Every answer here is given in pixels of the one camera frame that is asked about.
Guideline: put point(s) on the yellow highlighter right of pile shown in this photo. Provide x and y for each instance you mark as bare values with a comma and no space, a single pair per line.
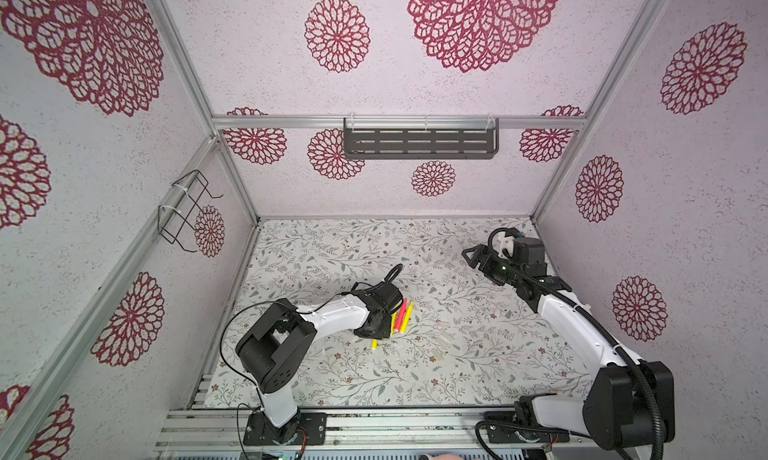
406,318

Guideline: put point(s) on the black wire wall basket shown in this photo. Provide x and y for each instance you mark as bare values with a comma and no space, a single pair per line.
193,223

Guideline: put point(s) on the pink highlighter pen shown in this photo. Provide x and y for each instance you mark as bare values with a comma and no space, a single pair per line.
402,310

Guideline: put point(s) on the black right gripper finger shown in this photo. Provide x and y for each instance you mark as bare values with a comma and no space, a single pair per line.
478,251
483,261

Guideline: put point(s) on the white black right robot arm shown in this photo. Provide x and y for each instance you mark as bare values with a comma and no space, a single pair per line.
630,403

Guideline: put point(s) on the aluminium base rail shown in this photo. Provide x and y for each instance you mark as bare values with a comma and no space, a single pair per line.
432,407

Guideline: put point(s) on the dark grey wall shelf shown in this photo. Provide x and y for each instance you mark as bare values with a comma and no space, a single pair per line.
424,143

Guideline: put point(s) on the clear pen cap on table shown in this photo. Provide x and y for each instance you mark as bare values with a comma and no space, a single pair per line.
445,340

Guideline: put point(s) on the yellow highlighter left of pile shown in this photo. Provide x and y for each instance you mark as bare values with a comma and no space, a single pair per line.
394,323

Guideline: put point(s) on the yellow highlighter of pile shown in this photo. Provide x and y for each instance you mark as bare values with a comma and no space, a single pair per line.
406,318
394,323

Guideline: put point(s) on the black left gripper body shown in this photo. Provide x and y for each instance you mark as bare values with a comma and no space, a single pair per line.
382,330

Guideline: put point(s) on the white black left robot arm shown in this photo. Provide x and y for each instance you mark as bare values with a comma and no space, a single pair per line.
274,347

